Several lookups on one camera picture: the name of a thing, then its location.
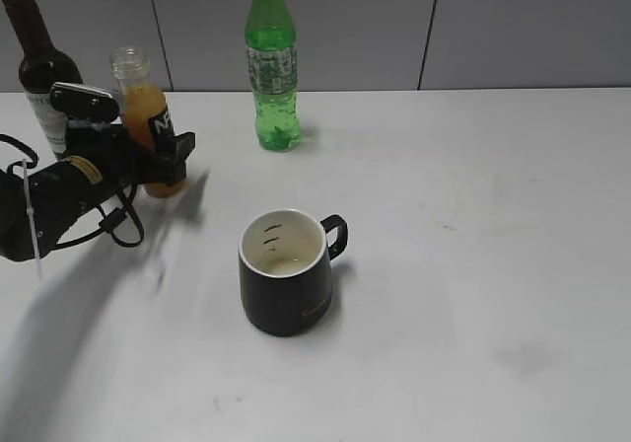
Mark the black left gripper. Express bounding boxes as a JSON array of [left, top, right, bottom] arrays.
[[61, 120, 196, 205]]

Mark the NFC orange juice bottle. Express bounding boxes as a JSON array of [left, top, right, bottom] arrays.
[[108, 45, 188, 200]]

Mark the black mug white interior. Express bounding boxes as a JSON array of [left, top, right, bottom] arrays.
[[238, 209, 349, 336]]

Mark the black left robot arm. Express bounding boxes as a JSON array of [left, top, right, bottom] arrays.
[[1, 124, 195, 262]]

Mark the white zip tie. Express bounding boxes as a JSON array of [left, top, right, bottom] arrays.
[[21, 157, 43, 284]]

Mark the dark red wine bottle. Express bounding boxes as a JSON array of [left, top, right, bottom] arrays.
[[2, 0, 83, 159]]

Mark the green plastic soda bottle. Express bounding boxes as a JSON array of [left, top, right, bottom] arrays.
[[245, 0, 302, 152]]

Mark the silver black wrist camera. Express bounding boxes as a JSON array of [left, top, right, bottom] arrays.
[[49, 82, 120, 122]]

